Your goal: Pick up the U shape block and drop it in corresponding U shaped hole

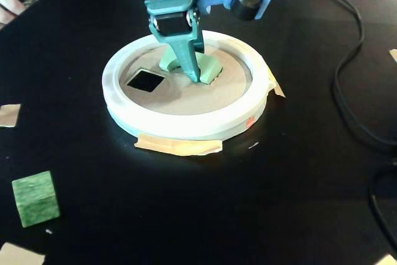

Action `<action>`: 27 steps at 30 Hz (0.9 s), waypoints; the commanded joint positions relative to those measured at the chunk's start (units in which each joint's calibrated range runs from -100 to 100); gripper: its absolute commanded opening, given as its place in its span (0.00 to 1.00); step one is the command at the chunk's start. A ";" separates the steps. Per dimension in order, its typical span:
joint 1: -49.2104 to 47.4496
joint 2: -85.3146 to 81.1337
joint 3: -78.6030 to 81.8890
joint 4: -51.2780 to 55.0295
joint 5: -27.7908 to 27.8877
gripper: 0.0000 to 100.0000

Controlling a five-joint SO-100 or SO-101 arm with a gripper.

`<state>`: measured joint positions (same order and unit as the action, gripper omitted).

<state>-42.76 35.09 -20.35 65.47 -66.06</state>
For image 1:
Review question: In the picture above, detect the long beige masking tape strip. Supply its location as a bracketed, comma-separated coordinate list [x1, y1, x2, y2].
[133, 133, 224, 156]

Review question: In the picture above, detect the cardboard lid with cutouts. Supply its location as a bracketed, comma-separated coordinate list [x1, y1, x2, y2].
[119, 42, 252, 116]

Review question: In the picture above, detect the teal gripper body black servo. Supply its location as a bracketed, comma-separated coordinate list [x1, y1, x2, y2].
[143, 0, 201, 42]

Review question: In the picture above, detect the light green U block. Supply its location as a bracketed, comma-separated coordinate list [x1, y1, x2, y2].
[158, 48, 223, 86]

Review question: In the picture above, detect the black cable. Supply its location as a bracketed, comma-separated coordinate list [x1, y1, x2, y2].
[367, 161, 397, 247]
[272, 0, 397, 153]

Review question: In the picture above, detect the dark green wooden cube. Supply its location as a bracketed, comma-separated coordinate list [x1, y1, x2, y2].
[11, 171, 61, 228]

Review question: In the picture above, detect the white round shape-sorter board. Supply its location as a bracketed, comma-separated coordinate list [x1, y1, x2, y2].
[101, 29, 275, 141]

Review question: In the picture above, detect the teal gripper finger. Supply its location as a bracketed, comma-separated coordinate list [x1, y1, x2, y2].
[185, 9, 206, 54]
[154, 29, 202, 83]

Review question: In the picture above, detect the short beige masking tape strip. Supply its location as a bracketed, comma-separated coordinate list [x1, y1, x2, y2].
[265, 69, 287, 99]

